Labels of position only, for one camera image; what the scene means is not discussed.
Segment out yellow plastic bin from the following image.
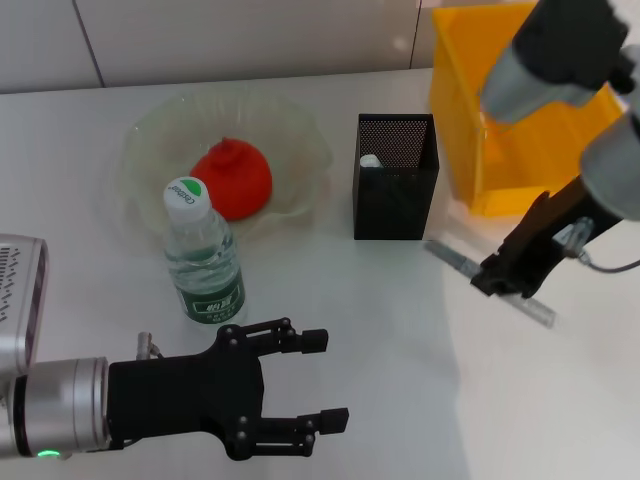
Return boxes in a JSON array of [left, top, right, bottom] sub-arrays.
[[430, 2, 626, 217]]

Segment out orange fruit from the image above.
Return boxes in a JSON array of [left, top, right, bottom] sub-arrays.
[[188, 135, 275, 222]]

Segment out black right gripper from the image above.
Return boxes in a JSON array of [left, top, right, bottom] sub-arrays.
[[469, 173, 624, 300]]

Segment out clear water bottle green label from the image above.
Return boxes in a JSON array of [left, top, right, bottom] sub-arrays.
[[162, 175, 249, 327]]

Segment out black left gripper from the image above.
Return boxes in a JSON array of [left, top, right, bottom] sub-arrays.
[[107, 316, 351, 462]]

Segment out gripper cable with plug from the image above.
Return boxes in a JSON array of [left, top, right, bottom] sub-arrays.
[[563, 216, 640, 275], [136, 331, 165, 361]]

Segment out silver black left wrist box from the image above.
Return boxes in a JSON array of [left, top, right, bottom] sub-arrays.
[[0, 233, 50, 377]]

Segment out grey pen clear cap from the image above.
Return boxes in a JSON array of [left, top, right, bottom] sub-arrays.
[[424, 238, 558, 330]]

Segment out silver black right wrist box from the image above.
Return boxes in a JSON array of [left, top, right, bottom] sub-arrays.
[[478, 0, 632, 125]]

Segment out right gripper cable with plug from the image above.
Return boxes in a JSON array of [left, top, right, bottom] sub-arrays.
[[563, 216, 640, 275]]

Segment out silver black wrist box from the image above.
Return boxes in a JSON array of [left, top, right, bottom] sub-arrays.
[[478, 0, 632, 125], [0, 233, 50, 377]]

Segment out clear green glass fruit plate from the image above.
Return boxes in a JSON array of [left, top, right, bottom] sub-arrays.
[[117, 93, 334, 241]]

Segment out black mesh pen holder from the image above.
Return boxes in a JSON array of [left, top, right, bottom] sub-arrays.
[[352, 113, 441, 241]]

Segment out left gripper cable with plug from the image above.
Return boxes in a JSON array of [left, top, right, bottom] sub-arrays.
[[136, 331, 165, 361]]

